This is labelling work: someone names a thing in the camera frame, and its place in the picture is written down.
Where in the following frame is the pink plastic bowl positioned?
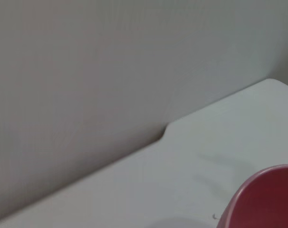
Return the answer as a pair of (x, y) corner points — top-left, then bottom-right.
(216, 164), (288, 228)

